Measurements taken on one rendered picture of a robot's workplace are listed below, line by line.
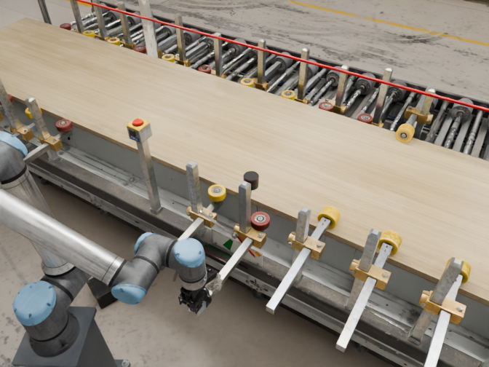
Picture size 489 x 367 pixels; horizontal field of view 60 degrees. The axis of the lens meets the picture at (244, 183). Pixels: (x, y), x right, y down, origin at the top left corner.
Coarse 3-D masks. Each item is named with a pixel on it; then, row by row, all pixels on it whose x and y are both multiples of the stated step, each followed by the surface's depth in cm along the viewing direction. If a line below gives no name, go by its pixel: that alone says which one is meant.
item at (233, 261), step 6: (246, 240) 173; (252, 240) 173; (240, 246) 171; (246, 246) 171; (240, 252) 169; (246, 252) 171; (234, 258) 167; (240, 258) 168; (228, 264) 164; (234, 264) 165; (222, 270) 162; (228, 270) 162; (222, 276) 160; (228, 276) 164; (222, 282) 160; (210, 294) 155
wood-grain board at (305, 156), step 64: (0, 64) 276; (64, 64) 276; (128, 64) 275; (192, 128) 223; (256, 128) 223; (320, 128) 222; (256, 192) 188; (320, 192) 187; (384, 192) 187; (448, 192) 187; (448, 256) 162
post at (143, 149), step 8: (144, 144) 178; (144, 152) 180; (144, 160) 183; (144, 168) 187; (152, 168) 189; (144, 176) 191; (152, 176) 191; (152, 184) 193; (152, 192) 196; (152, 200) 200; (152, 208) 205; (160, 208) 205
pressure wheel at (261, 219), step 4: (256, 212) 178; (260, 212) 178; (252, 216) 176; (256, 216) 177; (260, 216) 176; (264, 216) 177; (268, 216) 176; (252, 220) 175; (256, 220) 175; (260, 220) 175; (264, 220) 175; (268, 220) 175; (252, 224) 175; (256, 224) 173; (260, 224) 173; (264, 224) 173; (268, 224) 175; (256, 228) 175; (260, 228) 174; (264, 228) 175
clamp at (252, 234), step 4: (236, 224) 178; (236, 228) 177; (252, 228) 176; (236, 232) 177; (240, 232) 175; (248, 232) 175; (252, 232) 175; (256, 232) 175; (260, 232) 175; (240, 236) 177; (244, 236) 175; (248, 236) 174; (252, 236) 173; (256, 236) 173; (264, 236) 173; (256, 240) 172; (260, 240) 172; (264, 240) 175; (256, 244) 174; (260, 244) 172; (260, 248) 174
